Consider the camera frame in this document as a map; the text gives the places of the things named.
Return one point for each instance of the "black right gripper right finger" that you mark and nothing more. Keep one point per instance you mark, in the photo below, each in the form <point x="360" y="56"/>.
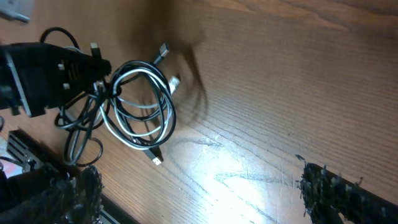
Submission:
<point x="329" y="198"/>

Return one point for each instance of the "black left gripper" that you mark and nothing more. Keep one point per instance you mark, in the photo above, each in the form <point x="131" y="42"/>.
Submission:
<point x="31" y="79"/>

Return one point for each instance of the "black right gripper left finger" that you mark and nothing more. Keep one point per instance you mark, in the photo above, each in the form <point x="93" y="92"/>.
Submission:
<point x="76" y="200"/>

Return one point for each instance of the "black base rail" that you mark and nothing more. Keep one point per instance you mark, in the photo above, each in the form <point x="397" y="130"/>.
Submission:
<point x="28" y="168"/>

